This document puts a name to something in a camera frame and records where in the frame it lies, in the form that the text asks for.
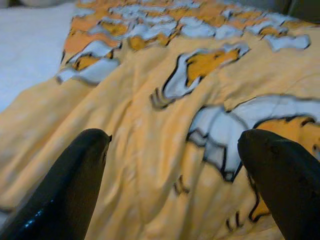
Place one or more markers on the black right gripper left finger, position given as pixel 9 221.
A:
pixel 62 190

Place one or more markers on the yellow egg print blanket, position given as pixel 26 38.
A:
pixel 150 125

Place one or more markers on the white bed mattress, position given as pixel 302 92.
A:
pixel 25 50

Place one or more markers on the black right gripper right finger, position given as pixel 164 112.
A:
pixel 285 185

